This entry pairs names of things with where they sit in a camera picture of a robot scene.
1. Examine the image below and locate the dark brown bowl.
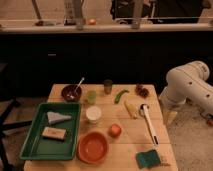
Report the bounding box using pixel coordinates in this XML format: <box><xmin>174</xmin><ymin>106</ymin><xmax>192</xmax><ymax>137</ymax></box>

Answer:
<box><xmin>61</xmin><ymin>84</ymin><xmax>82</xmax><ymax>102</ymax></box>

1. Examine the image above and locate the red apple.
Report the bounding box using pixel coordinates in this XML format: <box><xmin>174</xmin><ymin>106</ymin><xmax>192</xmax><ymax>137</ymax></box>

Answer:
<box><xmin>109</xmin><ymin>124</ymin><xmax>122</xmax><ymax>138</ymax></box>

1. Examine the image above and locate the white spoon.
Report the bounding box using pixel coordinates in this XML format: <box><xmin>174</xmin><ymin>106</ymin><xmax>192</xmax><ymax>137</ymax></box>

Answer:
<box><xmin>69</xmin><ymin>77</ymin><xmax>85</xmax><ymax>99</ymax></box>

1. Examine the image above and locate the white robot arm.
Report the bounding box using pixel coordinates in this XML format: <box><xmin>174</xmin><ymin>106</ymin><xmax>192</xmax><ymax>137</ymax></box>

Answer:
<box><xmin>159</xmin><ymin>61</ymin><xmax>213</xmax><ymax>115</ymax></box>

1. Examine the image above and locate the tan sponge block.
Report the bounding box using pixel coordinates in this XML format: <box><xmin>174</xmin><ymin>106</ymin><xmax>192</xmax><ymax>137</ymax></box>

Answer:
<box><xmin>42</xmin><ymin>127</ymin><xmax>66</xmax><ymax>140</ymax></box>

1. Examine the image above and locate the teal sponge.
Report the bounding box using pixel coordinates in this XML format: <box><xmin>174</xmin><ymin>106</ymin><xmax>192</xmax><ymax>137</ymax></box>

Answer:
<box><xmin>135</xmin><ymin>149</ymin><xmax>161</xmax><ymax>169</ymax></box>

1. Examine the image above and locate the green cup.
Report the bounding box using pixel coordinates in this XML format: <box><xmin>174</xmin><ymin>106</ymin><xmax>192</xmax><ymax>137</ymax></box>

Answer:
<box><xmin>86</xmin><ymin>90</ymin><xmax>96</xmax><ymax>105</ymax></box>

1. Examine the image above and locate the green plastic tray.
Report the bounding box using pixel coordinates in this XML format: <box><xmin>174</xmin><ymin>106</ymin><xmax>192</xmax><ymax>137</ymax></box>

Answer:
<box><xmin>20</xmin><ymin>103</ymin><xmax>81</xmax><ymax>160</ymax></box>

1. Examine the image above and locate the red bowl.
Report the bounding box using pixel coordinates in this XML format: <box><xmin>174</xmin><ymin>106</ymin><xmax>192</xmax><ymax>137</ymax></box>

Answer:
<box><xmin>77</xmin><ymin>131</ymin><xmax>109</xmax><ymax>164</ymax></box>

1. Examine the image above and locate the yellow banana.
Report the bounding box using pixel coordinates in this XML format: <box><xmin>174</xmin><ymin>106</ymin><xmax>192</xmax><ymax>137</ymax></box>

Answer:
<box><xmin>124</xmin><ymin>101</ymin><xmax>138</xmax><ymax>119</ymax></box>

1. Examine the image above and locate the green pepper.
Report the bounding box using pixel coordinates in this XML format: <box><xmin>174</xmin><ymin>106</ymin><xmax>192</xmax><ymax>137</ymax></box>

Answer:
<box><xmin>114</xmin><ymin>89</ymin><xmax>129</xmax><ymax>104</ymax></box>

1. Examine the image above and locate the black chair base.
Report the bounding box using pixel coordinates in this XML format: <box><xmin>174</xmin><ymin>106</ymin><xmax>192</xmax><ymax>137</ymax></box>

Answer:
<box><xmin>0</xmin><ymin>98</ymin><xmax>33</xmax><ymax>171</ymax></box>

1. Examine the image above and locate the white cup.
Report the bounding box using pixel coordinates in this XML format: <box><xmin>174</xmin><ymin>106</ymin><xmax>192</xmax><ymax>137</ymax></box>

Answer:
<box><xmin>86</xmin><ymin>106</ymin><xmax>102</xmax><ymax>124</ymax></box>

